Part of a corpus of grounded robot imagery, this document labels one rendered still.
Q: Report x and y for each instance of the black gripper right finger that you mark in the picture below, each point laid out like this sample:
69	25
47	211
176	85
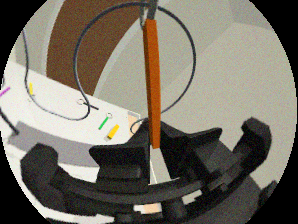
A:
175	145

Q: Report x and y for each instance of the orange handle with grey loop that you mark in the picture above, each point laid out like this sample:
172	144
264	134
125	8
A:
152	73

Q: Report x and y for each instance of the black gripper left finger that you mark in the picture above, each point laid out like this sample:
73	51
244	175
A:
135	152

